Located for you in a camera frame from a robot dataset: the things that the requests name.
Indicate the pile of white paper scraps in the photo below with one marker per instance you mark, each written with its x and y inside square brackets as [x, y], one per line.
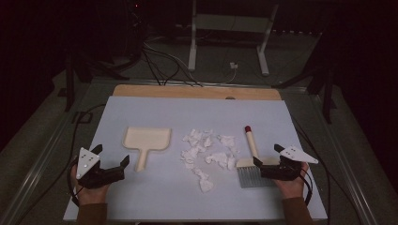
[216, 157]

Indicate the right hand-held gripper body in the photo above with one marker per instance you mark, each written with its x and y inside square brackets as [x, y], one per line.
[281, 172]

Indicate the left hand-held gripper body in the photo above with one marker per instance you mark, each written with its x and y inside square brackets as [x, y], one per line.
[103, 178]

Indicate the white table mat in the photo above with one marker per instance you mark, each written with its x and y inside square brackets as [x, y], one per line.
[156, 200]

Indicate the cream plastic dustpan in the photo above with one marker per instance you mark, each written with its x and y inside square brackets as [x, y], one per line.
[147, 139]

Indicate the black metal stand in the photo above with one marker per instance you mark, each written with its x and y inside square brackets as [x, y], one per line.
[327, 93]
[69, 84]

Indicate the person's left hand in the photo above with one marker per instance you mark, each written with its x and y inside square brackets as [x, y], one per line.
[90, 195]

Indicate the white metal stand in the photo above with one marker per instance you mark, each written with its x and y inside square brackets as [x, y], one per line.
[192, 47]

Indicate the metal rail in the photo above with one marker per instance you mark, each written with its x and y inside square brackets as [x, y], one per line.
[347, 175]
[37, 165]

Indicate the white plug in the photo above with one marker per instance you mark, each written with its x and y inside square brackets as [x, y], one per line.
[233, 65]

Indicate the person's right hand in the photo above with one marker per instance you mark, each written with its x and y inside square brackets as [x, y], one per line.
[291, 189]

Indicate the cream brush with red tip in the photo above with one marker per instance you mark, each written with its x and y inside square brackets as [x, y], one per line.
[252, 145]

